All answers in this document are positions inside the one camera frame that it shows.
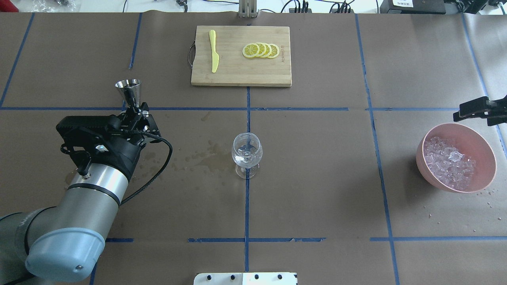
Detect clear wine glass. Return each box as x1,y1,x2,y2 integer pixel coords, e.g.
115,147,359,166
231,132,263,180

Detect aluminium frame post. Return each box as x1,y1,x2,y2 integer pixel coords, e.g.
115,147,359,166
238,0,258,19

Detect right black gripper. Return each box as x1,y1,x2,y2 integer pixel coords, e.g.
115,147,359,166
453,96,507,127

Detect steel cocktail jigger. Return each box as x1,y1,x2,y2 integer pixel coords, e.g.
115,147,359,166
114,79,141,109

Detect pile of ice cubes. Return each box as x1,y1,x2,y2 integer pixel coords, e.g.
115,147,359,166
423,137,476,192

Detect black box device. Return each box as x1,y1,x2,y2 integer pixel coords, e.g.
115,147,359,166
379,0,446,15

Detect lemon slice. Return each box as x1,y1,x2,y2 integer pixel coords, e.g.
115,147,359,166
256,43,264,58
261,43,272,58
242,43,261,58
267,44,280,59

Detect yellow plastic knife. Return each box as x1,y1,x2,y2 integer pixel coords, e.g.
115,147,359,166
209,29,220,73

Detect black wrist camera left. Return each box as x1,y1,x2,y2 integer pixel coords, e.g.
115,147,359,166
56,115,119,151

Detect bamboo cutting board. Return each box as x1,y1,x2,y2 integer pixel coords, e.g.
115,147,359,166
191,25,293,87

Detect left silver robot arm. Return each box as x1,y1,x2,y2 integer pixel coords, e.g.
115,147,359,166
1,103,165,285

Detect clear plastic bag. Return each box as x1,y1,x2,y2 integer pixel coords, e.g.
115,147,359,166
31,0,82,13

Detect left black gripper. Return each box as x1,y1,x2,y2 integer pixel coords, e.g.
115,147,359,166
63,102,160,181

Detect pink plastic bowl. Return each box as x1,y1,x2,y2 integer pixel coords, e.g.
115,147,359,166
416,123,497,193

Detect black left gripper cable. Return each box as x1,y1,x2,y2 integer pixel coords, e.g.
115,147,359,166
120,131,173,206

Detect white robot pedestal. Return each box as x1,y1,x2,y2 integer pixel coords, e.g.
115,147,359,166
193,272,298,285

